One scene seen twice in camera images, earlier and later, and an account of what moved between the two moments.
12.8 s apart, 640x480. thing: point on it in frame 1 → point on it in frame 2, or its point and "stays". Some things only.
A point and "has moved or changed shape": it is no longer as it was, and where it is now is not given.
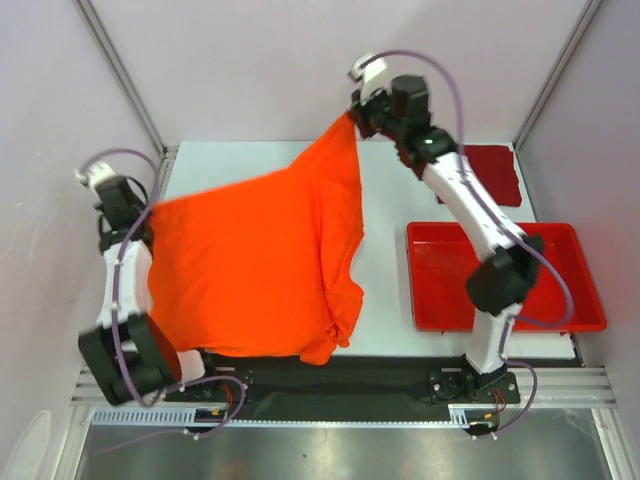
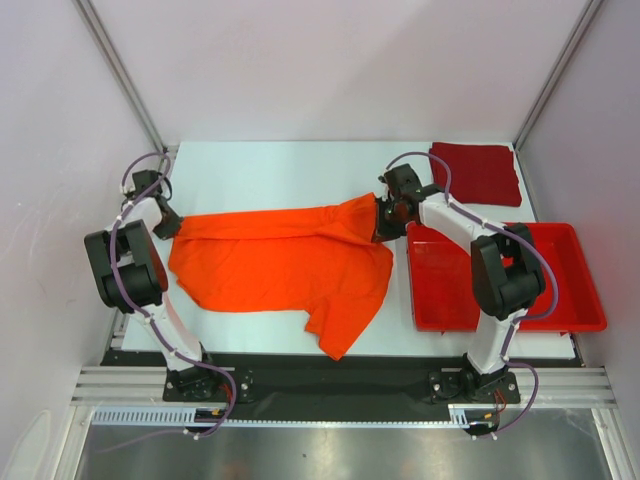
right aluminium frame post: (580, 29) stays
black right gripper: (364, 120) → (382, 226)
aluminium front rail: (558, 388) stays
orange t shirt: (266, 266) has moved or changed shape
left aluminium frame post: (167, 149) stays
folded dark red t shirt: (495, 169) stays
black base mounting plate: (244, 380) stays
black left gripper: (100, 208) → (171, 228)
